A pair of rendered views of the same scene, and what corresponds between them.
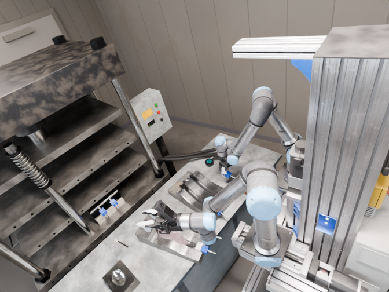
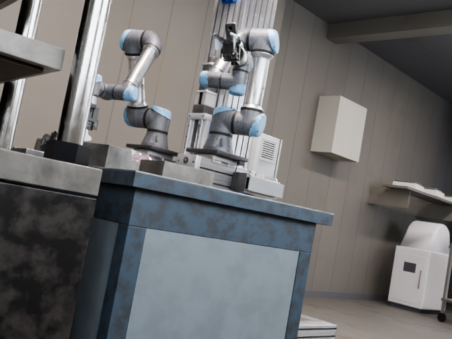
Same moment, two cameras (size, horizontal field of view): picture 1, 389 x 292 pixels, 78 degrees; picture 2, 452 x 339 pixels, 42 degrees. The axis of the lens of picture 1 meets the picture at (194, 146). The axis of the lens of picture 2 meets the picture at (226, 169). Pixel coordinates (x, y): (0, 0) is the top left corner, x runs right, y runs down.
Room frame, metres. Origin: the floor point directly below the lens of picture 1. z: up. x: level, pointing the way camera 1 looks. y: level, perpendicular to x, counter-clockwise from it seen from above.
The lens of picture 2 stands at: (0.67, 2.65, 0.73)
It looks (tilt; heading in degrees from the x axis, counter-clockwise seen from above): 5 degrees up; 269
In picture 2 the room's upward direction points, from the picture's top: 10 degrees clockwise
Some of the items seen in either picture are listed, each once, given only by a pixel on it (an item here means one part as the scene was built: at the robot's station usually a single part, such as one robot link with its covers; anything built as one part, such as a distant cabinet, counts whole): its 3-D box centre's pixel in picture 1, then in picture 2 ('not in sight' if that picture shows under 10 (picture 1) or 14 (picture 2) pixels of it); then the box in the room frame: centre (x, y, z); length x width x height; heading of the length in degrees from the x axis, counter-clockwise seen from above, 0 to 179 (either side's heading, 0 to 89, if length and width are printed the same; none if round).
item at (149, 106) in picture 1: (166, 157); not in sight; (1.97, 0.32, 0.73); 0.30 x 0.22 x 1.47; 127
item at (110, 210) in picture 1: (95, 194); not in sight; (1.60, 0.99, 0.87); 0.50 x 0.27 x 0.17; 37
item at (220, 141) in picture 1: (221, 143); (93, 85); (1.31, -0.19, 1.25); 0.09 x 0.08 x 0.11; 68
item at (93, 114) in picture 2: (224, 160); (87, 117); (1.31, -0.19, 1.09); 0.09 x 0.08 x 0.12; 37
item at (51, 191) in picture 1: (70, 211); (22, 46); (1.26, 1.01, 1.10); 0.05 x 0.05 x 1.30
